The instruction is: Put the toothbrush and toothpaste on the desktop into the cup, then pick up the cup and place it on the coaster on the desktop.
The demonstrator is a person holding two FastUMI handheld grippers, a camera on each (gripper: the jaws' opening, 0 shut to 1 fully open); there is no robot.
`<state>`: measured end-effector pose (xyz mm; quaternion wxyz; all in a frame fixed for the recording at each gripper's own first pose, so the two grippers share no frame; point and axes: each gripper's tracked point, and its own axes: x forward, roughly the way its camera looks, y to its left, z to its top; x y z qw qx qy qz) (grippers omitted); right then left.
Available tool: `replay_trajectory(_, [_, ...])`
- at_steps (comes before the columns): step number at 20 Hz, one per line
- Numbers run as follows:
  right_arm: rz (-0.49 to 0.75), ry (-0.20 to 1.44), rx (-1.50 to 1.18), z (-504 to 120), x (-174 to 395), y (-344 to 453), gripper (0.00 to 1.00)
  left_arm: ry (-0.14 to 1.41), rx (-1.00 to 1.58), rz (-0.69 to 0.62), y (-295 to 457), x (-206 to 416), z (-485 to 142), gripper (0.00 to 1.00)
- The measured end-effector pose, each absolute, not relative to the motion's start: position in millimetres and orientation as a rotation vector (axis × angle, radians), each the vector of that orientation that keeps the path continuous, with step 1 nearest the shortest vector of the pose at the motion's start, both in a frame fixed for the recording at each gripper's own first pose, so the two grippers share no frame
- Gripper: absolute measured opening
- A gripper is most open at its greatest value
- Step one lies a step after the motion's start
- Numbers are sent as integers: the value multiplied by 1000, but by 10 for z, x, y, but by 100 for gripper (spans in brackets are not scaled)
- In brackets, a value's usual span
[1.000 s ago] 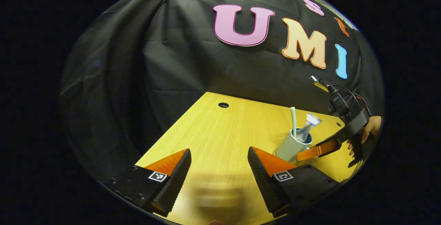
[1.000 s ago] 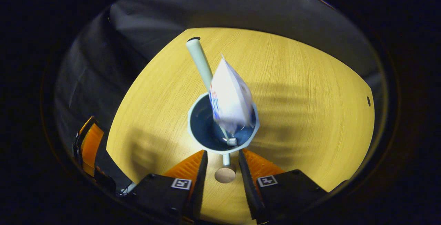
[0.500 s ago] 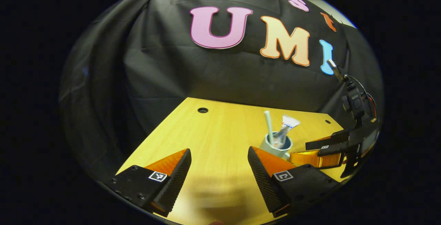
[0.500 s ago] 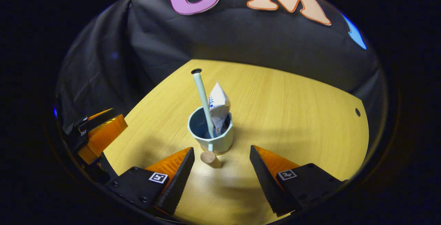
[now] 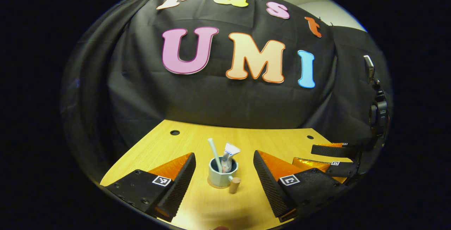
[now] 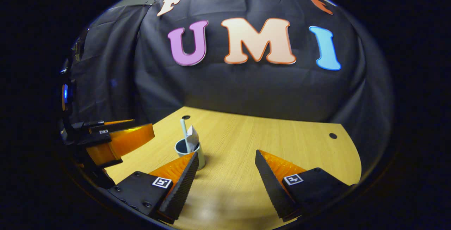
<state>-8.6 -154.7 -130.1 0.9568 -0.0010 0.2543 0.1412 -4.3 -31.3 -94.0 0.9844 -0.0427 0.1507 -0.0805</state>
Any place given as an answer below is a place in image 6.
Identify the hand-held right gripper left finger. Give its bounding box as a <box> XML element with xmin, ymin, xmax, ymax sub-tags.
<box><xmin>107</xmin><ymin>151</ymin><xmax>200</xmax><ymax>224</ymax></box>

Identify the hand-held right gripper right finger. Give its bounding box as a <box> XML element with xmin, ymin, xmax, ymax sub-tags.
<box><xmin>254</xmin><ymin>149</ymin><xmax>355</xmax><ymax>222</ymax></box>

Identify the blue-grey cup with wooden handle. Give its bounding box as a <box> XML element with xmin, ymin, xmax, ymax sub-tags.
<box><xmin>175</xmin><ymin>139</ymin><xmax>206</xmax><ymax>170</ymax></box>

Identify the white toothpaste tube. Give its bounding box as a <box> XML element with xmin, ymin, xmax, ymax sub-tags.
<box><xmin>186</xmin><ymin>125</ymin><xmax>200</xmax><ymax>152</ymax></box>

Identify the pale green toothbrush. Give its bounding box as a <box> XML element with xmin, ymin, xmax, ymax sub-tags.
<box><xmin>180</xmin><ymin>118</ymin><xmax>191</xmax><ymax>153</ymax></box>

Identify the wooden desktop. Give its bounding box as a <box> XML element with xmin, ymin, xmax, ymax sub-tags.
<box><xmin>104</xmin><ymin>106</ymin><xmax>362</xmax><ymax>230</ymax></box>

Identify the black backdrop cloth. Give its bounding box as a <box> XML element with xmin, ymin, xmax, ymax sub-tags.
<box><xmin>67</xmin><ymin>0</ymin><xmax>394</xmax><ymax>185</ymax></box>

